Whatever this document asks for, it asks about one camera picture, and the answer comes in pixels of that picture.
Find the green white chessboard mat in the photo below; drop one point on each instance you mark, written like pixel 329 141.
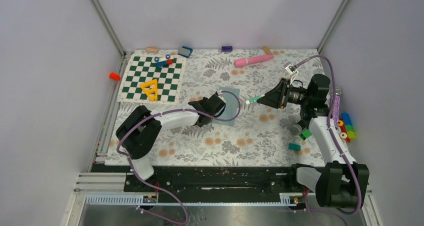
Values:
pixel 141 69

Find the colourful stacked block toy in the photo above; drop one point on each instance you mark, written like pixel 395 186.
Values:
pixel 344 127

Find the beige wooden cylinder right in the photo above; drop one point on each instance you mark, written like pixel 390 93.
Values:
pixel 267 50

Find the purple glitter microphone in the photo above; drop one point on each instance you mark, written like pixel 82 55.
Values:
pixel 335 100

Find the beige wooden cylinder left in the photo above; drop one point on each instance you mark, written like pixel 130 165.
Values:
pixel 151 50

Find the teal green envelope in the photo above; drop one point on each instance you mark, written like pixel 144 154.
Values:
pixel 231 107

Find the red cylinder block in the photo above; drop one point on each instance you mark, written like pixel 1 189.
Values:
pixel 114 76

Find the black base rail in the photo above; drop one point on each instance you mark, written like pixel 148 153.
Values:
pixel 227 184

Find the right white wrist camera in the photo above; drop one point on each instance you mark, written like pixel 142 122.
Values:
pixel 292 72

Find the blue grey lego brick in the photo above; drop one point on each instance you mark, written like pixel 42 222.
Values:
pixel 185 51

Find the floral patterned table mat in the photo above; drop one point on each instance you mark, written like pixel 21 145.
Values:
pixel 261 134

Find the teal small block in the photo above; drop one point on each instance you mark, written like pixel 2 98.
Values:
pixel 294 147

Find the blue red toy car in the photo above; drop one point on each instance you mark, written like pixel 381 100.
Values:
pixel 163 61

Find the pink marker pen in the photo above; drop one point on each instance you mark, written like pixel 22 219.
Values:
pixel 239 63

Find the yellow triangle frame toy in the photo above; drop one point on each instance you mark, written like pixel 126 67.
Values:
pixel 150 88

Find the beige wooden cylinder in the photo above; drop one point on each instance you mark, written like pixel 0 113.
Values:
pixel 267 50
pixel 151 50

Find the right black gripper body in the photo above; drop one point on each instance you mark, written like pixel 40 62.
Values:
pixel 295 95

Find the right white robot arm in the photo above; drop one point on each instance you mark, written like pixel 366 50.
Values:
pixel 342 183

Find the purple lego brick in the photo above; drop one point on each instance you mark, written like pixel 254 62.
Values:
pixel 226 48

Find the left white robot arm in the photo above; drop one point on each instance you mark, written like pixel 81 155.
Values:
pixel 138 133

